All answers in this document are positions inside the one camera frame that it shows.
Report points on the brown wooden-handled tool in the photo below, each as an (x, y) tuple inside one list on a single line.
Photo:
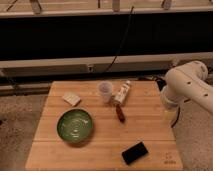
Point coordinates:
[(120, 113)]

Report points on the green ceramic bowl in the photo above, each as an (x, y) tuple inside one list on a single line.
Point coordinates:
[(75, 126)]

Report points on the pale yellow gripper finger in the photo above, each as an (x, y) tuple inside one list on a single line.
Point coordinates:
[(169, 115)]

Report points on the white plastic bottle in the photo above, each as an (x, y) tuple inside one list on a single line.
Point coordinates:
[(122, 93)]

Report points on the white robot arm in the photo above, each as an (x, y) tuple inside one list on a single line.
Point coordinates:
[(186, 81)]

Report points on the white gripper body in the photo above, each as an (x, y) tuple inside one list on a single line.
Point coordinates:
[(170, 99)]

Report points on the black smartphone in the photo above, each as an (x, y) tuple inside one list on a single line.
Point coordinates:
[(135, 152)]

